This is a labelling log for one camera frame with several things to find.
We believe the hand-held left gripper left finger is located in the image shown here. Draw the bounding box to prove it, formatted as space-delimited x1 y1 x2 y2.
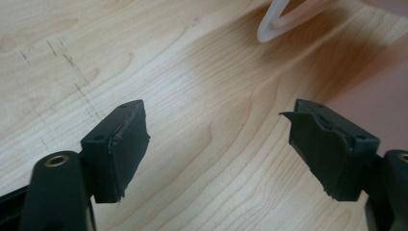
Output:
18 99 151 231

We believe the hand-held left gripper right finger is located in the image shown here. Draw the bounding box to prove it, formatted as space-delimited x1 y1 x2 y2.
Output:
279 98 408 231

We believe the white plastic clothes hanger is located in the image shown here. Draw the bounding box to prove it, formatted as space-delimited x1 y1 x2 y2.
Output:
257 0 325 44

